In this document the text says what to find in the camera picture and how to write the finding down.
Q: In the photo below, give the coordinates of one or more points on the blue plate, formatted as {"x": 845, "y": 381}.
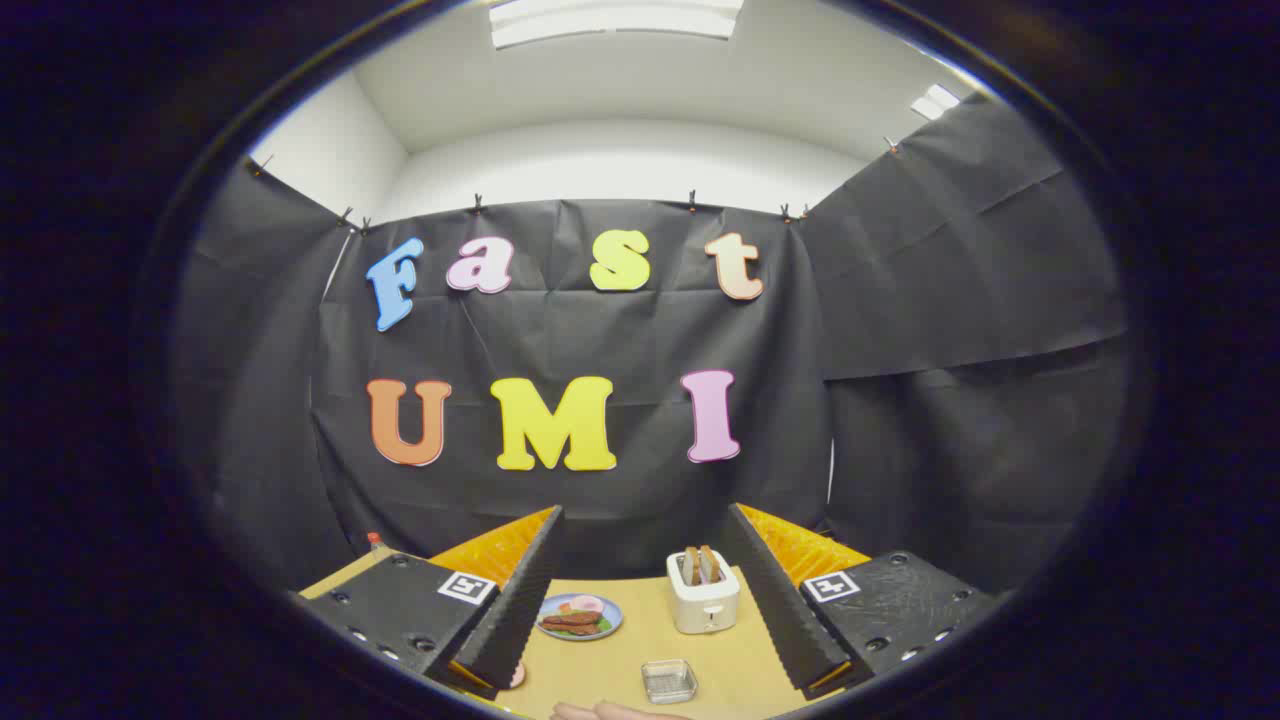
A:
{"x": 608, "y": 624}

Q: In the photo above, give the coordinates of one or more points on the pink ham slice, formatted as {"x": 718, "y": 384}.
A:
{"x": 588, "y": 604}

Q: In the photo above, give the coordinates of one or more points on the black backdrop cloth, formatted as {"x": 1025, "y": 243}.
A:
{"x": 620, "y": 340}

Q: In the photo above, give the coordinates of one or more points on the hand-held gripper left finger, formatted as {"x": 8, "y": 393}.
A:
{"x": 520, "y": 600}

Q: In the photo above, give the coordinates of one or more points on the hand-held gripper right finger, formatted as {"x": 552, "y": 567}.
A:
{"x": 775, "y": 600}

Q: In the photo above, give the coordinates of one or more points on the metal drain basket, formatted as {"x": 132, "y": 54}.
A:
{"x": 669, "y": 681}

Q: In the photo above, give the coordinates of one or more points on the white toaster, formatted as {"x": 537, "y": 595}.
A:
{"x": 705, "y": 605}

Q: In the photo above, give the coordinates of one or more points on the row of small cloth clips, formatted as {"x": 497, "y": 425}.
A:
{"x": 478, "y": 204}

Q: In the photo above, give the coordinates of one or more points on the long ceiling light panel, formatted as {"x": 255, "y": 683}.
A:
{"x": 615, "y": 20}

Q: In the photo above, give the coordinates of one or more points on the small ceiling light panel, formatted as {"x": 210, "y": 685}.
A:
{"x": 935, "y": 102}

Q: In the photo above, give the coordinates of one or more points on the brown steak piece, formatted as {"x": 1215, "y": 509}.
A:
{"x": 568, "y": 629}
{"x": 575, "y": 618}

